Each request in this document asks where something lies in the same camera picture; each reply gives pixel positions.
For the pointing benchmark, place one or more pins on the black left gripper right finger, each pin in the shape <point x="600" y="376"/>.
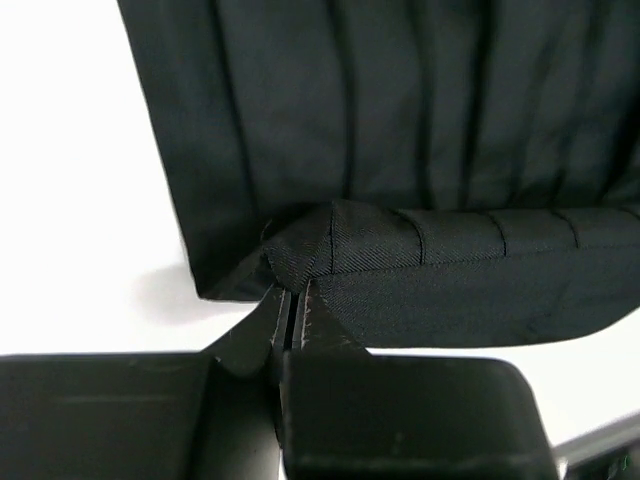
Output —
<point x="349" y="414"/>

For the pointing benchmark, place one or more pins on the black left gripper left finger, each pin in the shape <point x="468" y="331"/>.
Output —
<point x="202" y="415"/>

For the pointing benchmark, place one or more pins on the black pleated skirt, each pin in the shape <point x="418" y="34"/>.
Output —
<point x="446" y="173"/>

